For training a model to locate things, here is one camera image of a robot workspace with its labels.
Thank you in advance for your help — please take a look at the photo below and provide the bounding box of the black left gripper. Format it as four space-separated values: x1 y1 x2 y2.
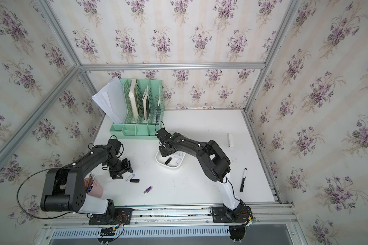
103 157 134 180

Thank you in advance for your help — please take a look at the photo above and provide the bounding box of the dark grey usb flash drive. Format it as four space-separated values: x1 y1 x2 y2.
165 157 172 165

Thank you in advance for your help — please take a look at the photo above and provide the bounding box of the silver white swivel usb drive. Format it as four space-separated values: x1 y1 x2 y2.
125 174 135 182

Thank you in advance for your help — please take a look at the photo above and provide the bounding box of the white plastic storage box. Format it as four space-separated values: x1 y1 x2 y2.
155 151 186 170

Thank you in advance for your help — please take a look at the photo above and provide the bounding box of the white slim usb flash drive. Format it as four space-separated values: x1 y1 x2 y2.
174 157 183 166

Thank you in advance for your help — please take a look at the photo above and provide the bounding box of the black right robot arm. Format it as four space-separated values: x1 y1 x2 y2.
155 128 245 218

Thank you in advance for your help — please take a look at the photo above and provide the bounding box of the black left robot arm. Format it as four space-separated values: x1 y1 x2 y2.
40 139 133 218

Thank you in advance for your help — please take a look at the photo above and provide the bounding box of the purple usb flash drive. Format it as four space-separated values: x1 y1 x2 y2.
144 186 153 194

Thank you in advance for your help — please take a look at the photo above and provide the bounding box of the green desk file organizer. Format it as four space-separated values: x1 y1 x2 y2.
110 79 165 140

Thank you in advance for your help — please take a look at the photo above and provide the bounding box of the pink pen cup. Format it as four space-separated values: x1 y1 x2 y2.
83 173 104 198

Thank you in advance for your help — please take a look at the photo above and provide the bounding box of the dark pen in organizer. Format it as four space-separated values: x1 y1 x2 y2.
155 97 161 124

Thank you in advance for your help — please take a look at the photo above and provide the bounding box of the beige notebook in organizer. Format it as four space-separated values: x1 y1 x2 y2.
142 87 150 121

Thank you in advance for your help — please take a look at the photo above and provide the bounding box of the white book in organizer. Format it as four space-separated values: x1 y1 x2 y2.
129 79 139 122

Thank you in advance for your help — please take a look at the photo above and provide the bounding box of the white eraser block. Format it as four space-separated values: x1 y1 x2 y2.
228 133 234 148

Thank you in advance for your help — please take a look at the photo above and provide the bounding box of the white paper stack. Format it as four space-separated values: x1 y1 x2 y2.
92 78 127 124

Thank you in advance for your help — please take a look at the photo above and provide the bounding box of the black white marker pen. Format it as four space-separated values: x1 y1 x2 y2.
239 168 248 193

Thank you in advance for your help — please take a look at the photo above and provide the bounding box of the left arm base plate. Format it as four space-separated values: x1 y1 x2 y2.
88 208 133 226

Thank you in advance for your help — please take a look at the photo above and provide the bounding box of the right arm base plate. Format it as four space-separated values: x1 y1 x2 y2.
210 206 253 223

